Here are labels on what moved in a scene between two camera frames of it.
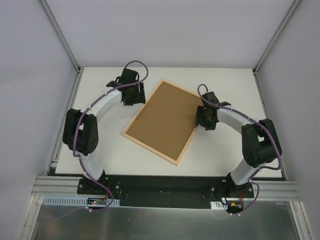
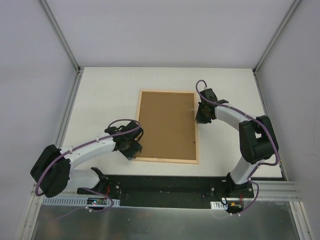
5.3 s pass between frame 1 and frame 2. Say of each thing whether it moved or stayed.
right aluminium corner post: stayed
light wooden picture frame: moved
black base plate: stayed
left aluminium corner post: stayed
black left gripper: moved
